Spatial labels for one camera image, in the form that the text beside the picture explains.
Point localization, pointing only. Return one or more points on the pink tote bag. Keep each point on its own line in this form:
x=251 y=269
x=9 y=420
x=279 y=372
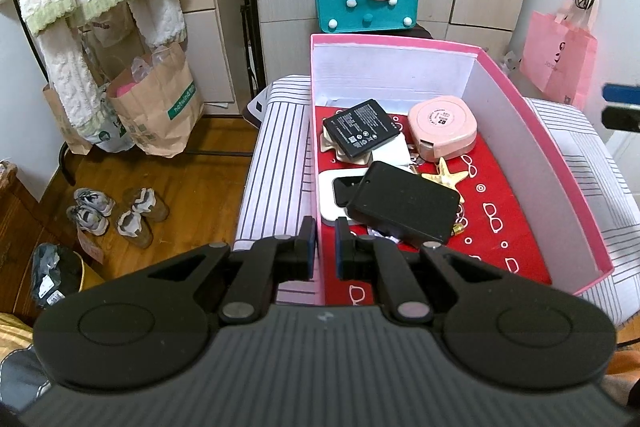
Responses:
x=555 y=57

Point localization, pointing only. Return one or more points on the brown paper bag green label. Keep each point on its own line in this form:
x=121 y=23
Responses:
x=160 y=122

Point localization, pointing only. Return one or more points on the white plastic panel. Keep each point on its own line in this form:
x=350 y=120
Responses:
x=257 y=106

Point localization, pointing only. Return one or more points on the black phone battery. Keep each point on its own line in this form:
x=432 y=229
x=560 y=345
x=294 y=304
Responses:
x=360 y=127

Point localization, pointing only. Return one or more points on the white device with black screen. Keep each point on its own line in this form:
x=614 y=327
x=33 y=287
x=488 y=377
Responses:
x=330 y=209

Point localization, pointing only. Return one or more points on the tan cabinet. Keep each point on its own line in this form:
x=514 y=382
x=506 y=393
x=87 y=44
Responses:
x=205 y=47

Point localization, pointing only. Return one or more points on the yellow starfish hair clip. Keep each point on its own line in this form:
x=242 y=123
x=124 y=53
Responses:
x=445 y=179

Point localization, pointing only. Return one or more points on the small brown paper bag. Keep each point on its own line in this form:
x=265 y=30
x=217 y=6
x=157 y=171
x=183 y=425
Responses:
x=110 y=34

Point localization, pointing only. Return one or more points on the small grey device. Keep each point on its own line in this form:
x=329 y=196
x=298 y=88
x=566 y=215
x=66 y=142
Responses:
x=382 y=234

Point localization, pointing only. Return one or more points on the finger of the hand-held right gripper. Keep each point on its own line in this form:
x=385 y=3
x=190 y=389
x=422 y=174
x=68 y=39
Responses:
x=622 y=118
x=622 y=93

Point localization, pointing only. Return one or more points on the yellow patterned blanket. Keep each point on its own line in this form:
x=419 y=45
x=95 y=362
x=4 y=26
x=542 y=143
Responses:
x=15 y=332

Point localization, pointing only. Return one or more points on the white charger plug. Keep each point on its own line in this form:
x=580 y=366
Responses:
x=397 y=154

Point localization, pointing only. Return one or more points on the crumpled clear plastic bag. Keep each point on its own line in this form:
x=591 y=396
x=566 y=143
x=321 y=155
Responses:
x=511 y=61

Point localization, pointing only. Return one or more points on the black clothes rack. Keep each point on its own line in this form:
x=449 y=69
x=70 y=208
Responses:
x=64 y=162

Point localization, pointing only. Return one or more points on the white green plastic bag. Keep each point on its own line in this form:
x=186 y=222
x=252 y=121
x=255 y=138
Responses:
x=107 y=137

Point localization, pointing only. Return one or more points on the black plastic bag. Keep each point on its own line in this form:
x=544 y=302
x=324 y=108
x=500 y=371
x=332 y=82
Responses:
x=52 y=277

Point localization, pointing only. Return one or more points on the red printed cloth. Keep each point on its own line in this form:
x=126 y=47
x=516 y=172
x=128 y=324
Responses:
x=475 y=257

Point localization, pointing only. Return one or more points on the pink round case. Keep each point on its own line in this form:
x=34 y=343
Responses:
x=440 y=122

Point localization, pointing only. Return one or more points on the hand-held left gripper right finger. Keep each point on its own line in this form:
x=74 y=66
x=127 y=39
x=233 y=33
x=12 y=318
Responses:
x=346 y=252

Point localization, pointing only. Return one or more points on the pink cardboard box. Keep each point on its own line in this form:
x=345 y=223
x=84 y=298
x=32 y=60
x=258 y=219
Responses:
x=390 y=67

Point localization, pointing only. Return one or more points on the cream hair claw clip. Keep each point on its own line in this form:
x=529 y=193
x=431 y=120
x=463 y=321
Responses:
x=327 y=148

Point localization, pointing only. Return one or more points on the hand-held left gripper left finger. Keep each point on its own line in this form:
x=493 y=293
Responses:
x=306 y=252

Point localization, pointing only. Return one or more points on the black suitcase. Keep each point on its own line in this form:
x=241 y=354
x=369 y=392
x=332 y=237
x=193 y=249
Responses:
x=424 y=33

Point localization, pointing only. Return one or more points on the grey padded cloth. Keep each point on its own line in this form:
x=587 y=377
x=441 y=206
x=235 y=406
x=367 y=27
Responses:
x=22 y=382

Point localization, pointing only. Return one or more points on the white striped tablecloth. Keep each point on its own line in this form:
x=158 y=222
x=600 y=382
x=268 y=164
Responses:
x=280 y=157

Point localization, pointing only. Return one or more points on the brown cardboard piece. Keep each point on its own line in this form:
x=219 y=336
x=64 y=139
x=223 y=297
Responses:
x=92 y=247

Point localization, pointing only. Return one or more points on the plain brown paper bag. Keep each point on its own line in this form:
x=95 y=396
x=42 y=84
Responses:
x=75 y=142

